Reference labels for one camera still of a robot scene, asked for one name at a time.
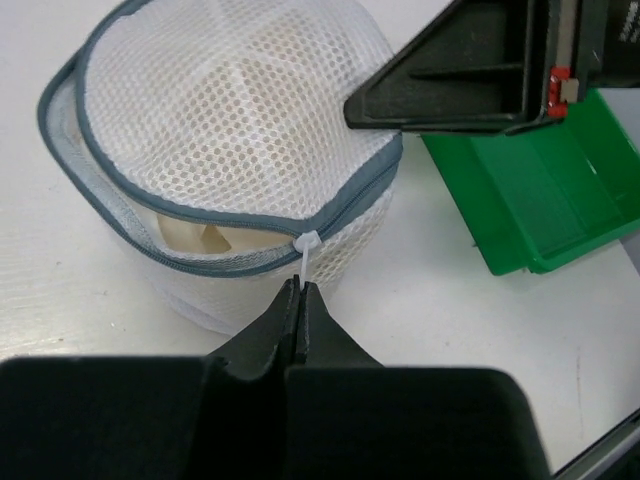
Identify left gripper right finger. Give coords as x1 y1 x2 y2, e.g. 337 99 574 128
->
297 283 382 368

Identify green plastic bin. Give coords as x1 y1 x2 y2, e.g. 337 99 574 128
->
422 90 639 276

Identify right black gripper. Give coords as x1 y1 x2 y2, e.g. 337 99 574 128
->
344 1 639 134

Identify white garments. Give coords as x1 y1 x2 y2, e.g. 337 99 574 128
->
157 215 293 254

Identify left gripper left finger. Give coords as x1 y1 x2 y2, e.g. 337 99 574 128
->
205 278 300 383

